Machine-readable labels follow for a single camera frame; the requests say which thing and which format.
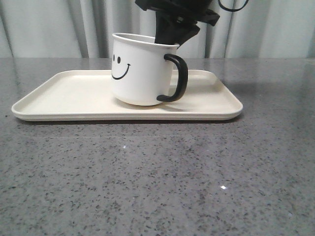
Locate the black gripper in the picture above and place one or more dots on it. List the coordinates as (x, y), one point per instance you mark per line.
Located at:
(176, 20)

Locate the pale grey-green curtain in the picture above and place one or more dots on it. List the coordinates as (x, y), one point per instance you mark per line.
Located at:
(84, 28)

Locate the white smiley mug black handle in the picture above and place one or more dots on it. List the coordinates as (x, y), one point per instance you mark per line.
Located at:
(146, 73)

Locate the cream rectangular plastic tray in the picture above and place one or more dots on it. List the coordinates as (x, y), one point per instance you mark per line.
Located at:
(85, 95)

